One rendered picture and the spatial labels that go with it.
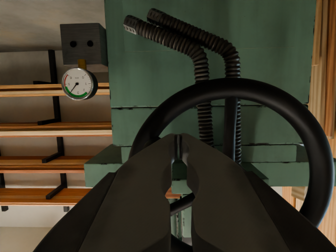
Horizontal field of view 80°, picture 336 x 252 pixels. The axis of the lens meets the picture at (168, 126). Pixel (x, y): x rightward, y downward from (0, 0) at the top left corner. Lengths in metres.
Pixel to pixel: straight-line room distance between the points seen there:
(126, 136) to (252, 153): 0.29
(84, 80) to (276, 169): 0.46
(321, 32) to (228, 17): 1.41
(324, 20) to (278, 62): 1.38
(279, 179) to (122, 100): 0.40
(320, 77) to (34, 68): 3.35
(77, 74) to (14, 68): 3.31
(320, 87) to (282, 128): 1.32
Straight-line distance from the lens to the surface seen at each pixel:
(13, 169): 3.29
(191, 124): 0.46
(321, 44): 1.84
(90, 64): 0.46
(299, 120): 0.31
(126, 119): 0.47
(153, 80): 0.46
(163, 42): 0.35
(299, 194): 0.62
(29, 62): 3.60
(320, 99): 1.82
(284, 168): 0.54
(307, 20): 0.55
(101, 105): 3.08
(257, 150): 0.50
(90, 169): 0.52
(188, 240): 0.50
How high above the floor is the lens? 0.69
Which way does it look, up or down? 8 degrees up
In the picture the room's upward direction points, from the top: 179 degrees clockwise
